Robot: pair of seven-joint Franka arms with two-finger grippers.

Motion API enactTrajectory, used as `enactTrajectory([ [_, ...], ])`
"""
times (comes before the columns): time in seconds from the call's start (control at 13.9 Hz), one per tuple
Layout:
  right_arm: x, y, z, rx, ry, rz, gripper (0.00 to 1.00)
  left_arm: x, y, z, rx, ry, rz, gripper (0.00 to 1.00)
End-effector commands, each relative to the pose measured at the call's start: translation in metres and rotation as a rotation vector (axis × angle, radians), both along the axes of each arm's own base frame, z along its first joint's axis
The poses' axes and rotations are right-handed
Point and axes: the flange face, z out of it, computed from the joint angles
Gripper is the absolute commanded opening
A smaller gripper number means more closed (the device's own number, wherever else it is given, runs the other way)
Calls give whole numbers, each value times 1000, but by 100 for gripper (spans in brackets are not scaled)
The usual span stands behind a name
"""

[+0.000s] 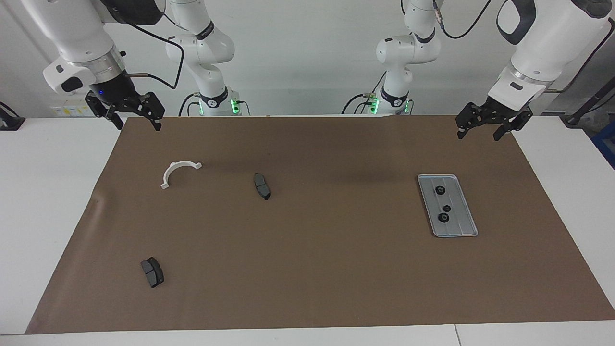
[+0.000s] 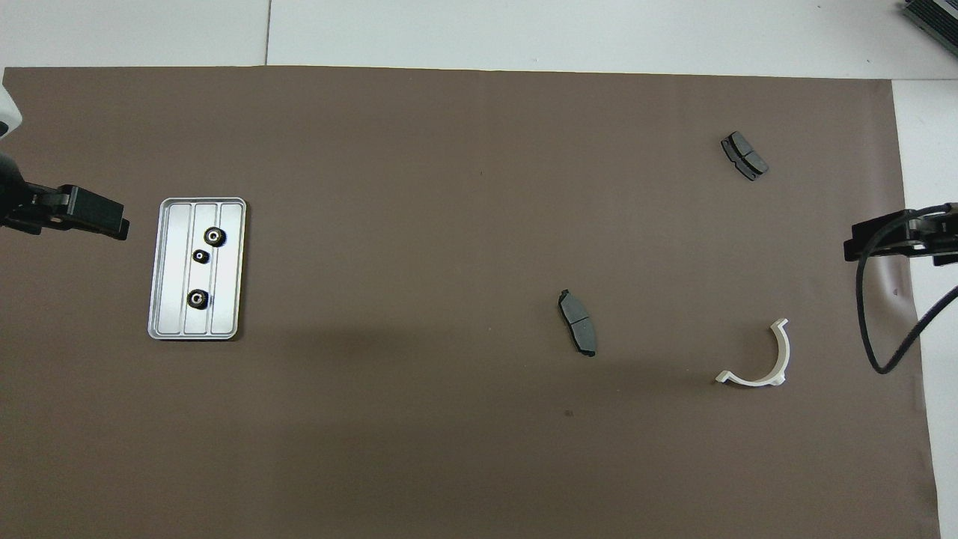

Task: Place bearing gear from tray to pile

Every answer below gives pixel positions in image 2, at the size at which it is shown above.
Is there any brown table mat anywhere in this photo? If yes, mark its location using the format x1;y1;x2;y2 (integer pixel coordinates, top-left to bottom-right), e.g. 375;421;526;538
0;66;942;539

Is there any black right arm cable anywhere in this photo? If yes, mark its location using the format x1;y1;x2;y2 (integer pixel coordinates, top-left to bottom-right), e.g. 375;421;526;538
855;212;958;375

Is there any silver metal tray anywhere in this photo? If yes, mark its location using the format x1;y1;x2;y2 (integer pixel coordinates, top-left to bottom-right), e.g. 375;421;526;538
147;197;248;341

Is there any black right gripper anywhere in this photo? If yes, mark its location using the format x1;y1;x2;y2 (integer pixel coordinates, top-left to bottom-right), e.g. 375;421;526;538
844;202;958;267

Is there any long grey brake pad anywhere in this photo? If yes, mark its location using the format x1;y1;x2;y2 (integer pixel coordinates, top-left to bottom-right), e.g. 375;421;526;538
558;289;598;358

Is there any white curved plastic bracket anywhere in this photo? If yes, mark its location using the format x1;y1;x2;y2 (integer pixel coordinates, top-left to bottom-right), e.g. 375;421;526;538
715;318;791;388

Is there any dark ribbed device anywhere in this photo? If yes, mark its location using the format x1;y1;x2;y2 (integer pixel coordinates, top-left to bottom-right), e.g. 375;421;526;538
902;0;958;47

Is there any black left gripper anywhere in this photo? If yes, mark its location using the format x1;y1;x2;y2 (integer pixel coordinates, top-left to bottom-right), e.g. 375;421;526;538
0;150;129;241

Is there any short grey brake pad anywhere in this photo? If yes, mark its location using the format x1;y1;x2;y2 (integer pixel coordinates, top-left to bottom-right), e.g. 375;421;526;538
721;131;769;182

